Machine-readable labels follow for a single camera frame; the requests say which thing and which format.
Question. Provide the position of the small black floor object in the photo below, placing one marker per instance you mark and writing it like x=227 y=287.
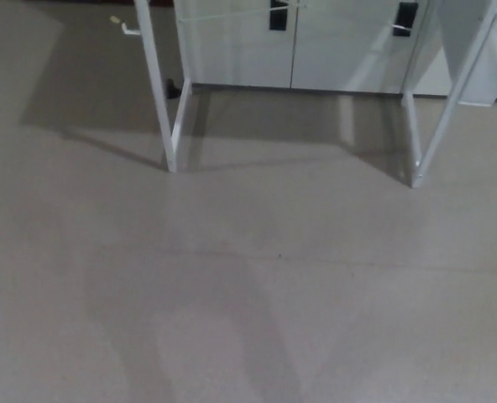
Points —
x=172 y=89

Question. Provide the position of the white hook on table leg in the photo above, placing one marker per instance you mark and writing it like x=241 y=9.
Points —
x=129 y=30

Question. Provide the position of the white metal table leg frame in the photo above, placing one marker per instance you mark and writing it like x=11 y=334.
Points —
x=158 y=84
x=450 y=101

